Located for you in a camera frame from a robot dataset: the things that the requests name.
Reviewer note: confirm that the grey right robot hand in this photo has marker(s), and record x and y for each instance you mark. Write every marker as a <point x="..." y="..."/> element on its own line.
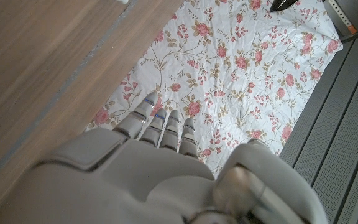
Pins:
<point x="120" y="186"/>

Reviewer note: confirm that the floral backdrop cloth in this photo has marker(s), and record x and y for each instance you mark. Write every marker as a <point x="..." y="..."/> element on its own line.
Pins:
<point x="228" y="77"/>

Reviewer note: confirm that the black glossy object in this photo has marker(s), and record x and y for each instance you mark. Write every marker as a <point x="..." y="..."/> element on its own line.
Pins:
<point x="283" y="4"/>

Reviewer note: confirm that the perforated metal rail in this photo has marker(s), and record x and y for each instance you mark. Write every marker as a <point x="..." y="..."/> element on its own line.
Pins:
<point x="342" y="15"/>

